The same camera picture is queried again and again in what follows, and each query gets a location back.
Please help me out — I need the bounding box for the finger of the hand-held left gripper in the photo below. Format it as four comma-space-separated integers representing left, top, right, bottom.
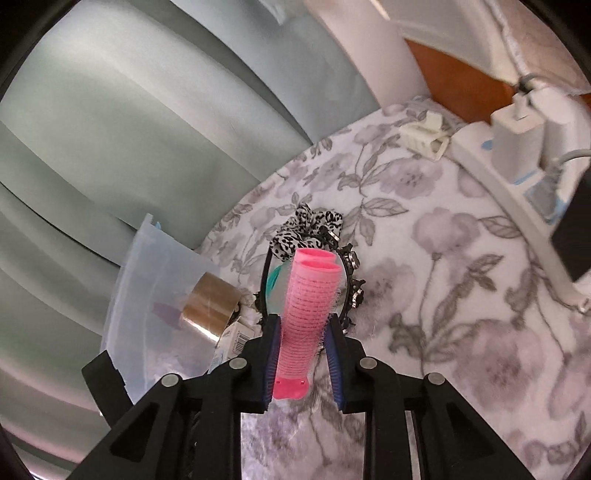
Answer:
81, 350, 133, 428

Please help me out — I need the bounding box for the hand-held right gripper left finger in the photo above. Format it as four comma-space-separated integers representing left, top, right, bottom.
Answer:
69, 314, 282, 480

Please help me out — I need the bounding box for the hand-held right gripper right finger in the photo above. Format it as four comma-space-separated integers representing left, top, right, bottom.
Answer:
325, 318, 539, 480

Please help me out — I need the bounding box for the small white blue box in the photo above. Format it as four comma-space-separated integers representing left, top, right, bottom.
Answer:
208, 318, 260, 374

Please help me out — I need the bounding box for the pink hair roller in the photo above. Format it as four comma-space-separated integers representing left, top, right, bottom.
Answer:
271, 248, 345, 401

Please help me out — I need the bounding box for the brown tape roll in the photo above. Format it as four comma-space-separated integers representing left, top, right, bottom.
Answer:
181, 272, 241, 344

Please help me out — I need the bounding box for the clear plastic container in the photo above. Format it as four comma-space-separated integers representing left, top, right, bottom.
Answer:
100, 213, 241, 408

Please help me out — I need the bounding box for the black white leopard scrunchie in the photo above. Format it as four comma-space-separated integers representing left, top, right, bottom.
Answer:
270, 203, 345, 260

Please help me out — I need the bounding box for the white power strip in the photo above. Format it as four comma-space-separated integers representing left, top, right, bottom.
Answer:
450, 120, 591, 315

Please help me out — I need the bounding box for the cream hair claw clip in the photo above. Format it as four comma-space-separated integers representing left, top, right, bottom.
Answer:
399, 111, 451, 162

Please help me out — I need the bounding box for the green curtain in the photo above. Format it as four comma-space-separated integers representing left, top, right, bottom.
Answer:
0, 0, 385, 464

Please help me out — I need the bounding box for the black power adapter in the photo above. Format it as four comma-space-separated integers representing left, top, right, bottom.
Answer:
549, 171, 591, 283

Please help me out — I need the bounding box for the tall white charger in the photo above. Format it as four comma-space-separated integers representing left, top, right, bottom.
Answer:
491, 90, 549, 184

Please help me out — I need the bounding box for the wooden cabinet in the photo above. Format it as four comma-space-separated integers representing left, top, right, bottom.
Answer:
404, 39, 522, 126

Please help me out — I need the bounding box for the flat white charger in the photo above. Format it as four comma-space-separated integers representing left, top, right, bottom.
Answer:
539, 87, 591, 178

